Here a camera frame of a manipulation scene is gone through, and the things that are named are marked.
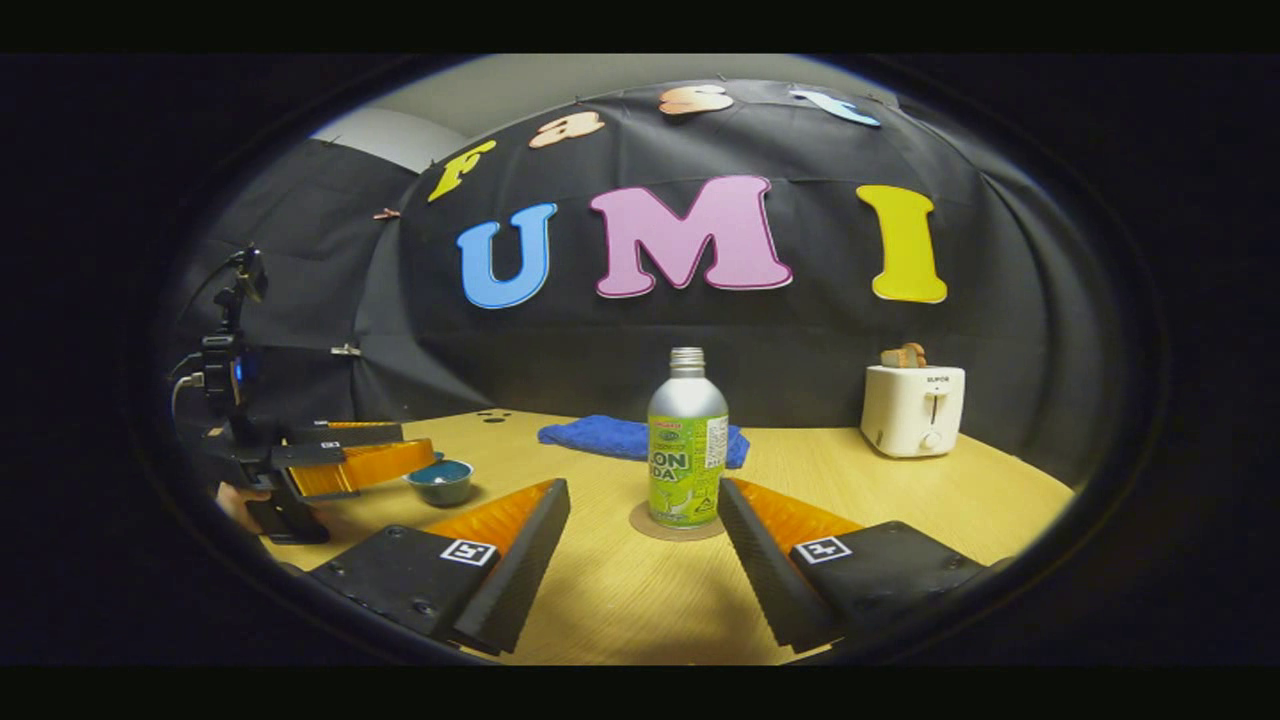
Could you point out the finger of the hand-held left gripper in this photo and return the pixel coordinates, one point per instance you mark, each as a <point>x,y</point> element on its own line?
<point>375,465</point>
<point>345,434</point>

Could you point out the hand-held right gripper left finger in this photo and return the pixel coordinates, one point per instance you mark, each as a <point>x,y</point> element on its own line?
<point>520,570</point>

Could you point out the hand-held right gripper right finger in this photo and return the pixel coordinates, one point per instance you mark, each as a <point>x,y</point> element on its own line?
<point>760,570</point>

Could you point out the teal teacup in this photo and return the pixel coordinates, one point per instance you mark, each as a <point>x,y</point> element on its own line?
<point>442,495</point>

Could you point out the round brown coaster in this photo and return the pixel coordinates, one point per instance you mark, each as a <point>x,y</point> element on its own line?
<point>645,525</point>

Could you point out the silver water bottle green label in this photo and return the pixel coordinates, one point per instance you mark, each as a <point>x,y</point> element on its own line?
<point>688,440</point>

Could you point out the small metal clip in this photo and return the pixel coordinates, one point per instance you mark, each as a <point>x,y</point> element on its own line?
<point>345,350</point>

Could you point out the blue cloth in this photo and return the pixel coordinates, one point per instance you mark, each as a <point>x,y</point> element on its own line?
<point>590,437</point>

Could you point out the white toaster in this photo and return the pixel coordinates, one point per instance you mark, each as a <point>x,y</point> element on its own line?
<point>910,420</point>

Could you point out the black backdrop cloth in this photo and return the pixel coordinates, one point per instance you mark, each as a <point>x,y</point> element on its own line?
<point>800,340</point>

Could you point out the bread slice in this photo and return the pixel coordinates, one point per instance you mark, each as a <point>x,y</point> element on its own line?
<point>903,356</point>

